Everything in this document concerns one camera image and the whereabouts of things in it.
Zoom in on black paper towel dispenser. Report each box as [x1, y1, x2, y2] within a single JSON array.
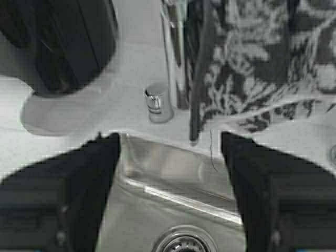
[[1, 1, 119, 97]]

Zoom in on stainless steel sink basin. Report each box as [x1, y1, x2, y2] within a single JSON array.
[[97, 134, 246, 251]]

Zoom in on chrome pull-down kitchen faucet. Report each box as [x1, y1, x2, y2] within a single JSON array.
[[160, 1, 212, 144]]

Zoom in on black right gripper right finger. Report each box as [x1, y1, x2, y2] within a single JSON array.
[[221, 132, 335, 251]]

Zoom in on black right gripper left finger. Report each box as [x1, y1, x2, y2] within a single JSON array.
[[1, 133, 121, 251]]

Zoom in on black white patterned cloth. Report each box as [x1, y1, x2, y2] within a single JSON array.
[[190, 1, 335, 139]]

